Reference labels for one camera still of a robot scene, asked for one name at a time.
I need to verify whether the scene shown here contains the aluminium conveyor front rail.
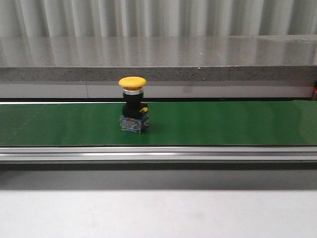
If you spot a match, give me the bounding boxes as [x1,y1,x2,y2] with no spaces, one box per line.
[0,146,317,164]

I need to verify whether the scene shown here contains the grey speckled stone shelf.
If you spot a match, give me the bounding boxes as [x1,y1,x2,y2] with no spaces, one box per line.
[0,35,317,82]

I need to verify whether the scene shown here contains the white pleated curtain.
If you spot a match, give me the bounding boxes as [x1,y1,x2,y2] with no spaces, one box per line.
[0,0,317,37]

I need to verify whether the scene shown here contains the green conveyor belt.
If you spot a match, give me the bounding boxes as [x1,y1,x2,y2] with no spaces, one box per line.
[0,101,317,146]

